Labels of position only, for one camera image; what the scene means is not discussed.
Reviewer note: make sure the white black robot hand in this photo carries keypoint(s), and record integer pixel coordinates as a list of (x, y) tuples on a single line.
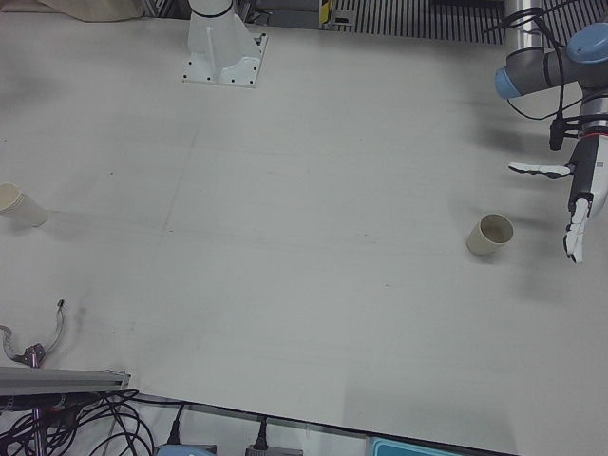
[(589, 171)]

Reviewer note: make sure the beige paper cup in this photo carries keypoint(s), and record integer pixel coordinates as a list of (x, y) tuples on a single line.
[(482, 242), (28, 211)]

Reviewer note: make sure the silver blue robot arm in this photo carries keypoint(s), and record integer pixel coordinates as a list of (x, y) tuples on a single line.
[(527, 71)]

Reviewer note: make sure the black slatted grating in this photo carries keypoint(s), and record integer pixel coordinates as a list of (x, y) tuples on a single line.
[(404, 19)]

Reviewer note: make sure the teal plastic box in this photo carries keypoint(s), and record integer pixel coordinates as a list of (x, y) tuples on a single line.
[(418, 447)]

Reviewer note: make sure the grey device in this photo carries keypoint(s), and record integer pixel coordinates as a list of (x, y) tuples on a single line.
[(273, 451)]

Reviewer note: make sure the light blue device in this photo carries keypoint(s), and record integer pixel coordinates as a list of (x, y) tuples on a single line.
[(185, 450)]

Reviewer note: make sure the thin metal support rod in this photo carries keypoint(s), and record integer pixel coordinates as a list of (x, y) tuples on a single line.
[(38, 427)]

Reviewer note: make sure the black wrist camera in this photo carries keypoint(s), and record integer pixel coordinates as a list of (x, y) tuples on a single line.
[(556, 135)]

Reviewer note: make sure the yellow black striped post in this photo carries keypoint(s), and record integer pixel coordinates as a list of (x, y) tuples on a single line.
[(326, 12)]

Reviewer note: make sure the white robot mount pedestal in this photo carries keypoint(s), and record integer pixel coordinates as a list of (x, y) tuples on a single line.
[(214, 43)]

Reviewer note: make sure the aluminium extrusion rail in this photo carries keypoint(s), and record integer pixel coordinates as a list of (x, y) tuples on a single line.
[(57, 377)]

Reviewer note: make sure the flexible-legged clamp mount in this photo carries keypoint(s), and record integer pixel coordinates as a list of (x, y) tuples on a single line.
[(33, 354)]

